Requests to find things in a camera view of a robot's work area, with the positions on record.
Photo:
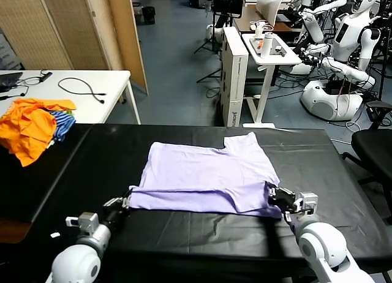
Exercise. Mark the small white tag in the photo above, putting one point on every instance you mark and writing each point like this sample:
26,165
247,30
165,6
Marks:
55,235

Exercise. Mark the black office chair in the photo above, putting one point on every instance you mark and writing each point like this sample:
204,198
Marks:
373,145

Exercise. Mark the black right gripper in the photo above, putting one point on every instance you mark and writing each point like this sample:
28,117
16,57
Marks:
284,201

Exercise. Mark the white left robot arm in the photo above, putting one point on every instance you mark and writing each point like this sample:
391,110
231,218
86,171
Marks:
76,264

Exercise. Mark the white thermos bottle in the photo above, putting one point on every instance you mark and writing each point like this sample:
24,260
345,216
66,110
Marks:
266,47

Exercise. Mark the white humanoid robot raised arm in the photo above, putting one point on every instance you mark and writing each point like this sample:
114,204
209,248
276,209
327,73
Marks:
315,28

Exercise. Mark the white side table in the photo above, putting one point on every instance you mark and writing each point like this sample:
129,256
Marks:
76,111

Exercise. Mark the wooden folding screen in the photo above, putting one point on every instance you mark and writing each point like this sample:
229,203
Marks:
76,28

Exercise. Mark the blue striped garment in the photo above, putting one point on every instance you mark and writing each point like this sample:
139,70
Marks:
64,123

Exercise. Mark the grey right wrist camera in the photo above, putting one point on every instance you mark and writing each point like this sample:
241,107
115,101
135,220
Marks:
306,201

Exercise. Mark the white curved cover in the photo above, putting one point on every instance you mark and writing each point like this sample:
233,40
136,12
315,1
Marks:
269,4

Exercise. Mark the low white robot base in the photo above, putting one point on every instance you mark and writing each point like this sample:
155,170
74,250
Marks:
300,69

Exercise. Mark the black power adapter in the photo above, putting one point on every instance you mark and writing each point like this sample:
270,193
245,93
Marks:
46,76

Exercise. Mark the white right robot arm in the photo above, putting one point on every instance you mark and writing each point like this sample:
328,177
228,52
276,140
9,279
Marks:
321,246

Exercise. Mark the white humanoid robot black panel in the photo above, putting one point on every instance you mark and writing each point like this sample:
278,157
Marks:
346,35

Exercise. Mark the black laptop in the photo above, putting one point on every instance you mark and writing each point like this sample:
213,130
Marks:
9,79

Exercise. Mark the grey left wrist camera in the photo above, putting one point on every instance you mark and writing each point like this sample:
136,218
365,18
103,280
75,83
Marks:
87,221

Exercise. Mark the brown wooden desk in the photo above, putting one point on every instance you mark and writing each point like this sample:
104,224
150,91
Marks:
281,27

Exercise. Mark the black tripod stand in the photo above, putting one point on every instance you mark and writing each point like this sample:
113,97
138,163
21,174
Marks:
228,1

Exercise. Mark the orange garment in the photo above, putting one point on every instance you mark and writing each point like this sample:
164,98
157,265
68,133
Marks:
27,126

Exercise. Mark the large black table cover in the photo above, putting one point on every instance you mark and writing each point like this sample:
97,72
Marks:
153,136

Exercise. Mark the white standing desk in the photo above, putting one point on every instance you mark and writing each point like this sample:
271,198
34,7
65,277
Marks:
269,61

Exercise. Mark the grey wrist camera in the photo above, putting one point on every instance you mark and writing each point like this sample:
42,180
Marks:
306,201
87,221

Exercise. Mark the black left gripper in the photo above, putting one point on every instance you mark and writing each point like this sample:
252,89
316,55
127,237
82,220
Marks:
114,217

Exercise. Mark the tall white cardboard box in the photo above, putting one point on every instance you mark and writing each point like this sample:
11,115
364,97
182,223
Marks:
239,81

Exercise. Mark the lavender t-shirt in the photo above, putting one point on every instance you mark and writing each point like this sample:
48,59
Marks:
199,172

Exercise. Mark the small round white robot base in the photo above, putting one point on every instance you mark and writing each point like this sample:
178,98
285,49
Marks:
211,32

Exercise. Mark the black trash bin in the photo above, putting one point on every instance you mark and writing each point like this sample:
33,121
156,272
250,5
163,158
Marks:
148,15

